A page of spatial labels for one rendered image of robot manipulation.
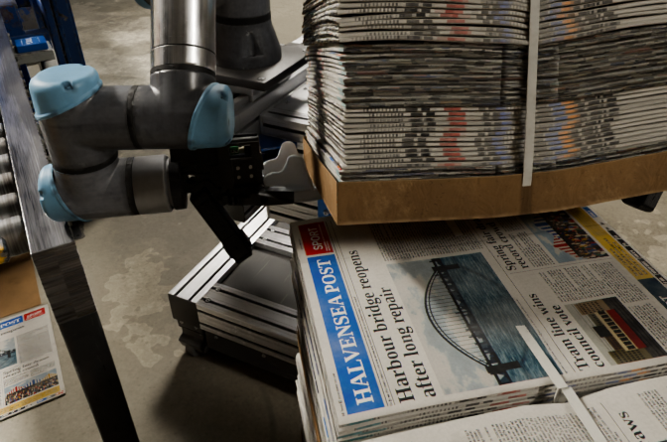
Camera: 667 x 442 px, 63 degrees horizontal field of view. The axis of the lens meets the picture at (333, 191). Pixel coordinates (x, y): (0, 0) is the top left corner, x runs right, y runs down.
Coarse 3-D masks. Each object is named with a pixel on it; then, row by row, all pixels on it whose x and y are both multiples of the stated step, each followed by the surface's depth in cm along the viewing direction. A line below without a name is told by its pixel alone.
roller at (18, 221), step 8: (16, 216) 71; (0, 224) 70; (8, 224) 70; (16, 224) 70; (0, 232) 69; (8, 232) 69; (16, 232) 70; (24, 232) 70; (8, 240) 69; (16, 240) 70; (24, 240) 70; (16, 248) 70; (24, 248) 71
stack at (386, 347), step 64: (320, 256) 60; (384, 256) 60; (448, 256) 60; (512, 256) 60; (576, 256) 60; (640, 256) 60; (320, 320) 52; (384, 320) 52; (448, 320) 52; (512, 320) 52; (576, 320) 52; (640, 320) 52; (320, 384) 53; (384, 384) 46; (448, 384) 46; (512, 384) 46; (576, 384) 47; (640, 384) 46
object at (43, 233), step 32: (0, 32) 140; (0, 64) 120; (0, 96) 104; (32, 128) 93; (32, 160) 84; (32, 192) 76; (32, 224) 70; (64, 224) 70; (32, 256) 65; (64, 256) 67; (64, 288) 69; (64, 320) 71
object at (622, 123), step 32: (576, 0) 50; (608, 0) 51; (640, 0) 52; (576, 32) 52; (608, 32) 52; (640, 32) 52; (576, 64) 52; (608, 64) 53; (640, 64) 53; (576, 96) 53; (608, 96) 54; (640, 96) 55; (576, 128) 54; (608, 128) 55; (640, 128) 55; (576, 160) 55; (608, 160) 55
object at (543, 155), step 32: (512, 0) 50; (544, 0) 50; (512, 32) 50; (544, 32) 51; (512, 64) 51; (544, 64) 52; (512, 96) 52; (544, 96) 52; (512, 128) 53; (544, 128) 54; (512, 160) 54; (544, 160) 55
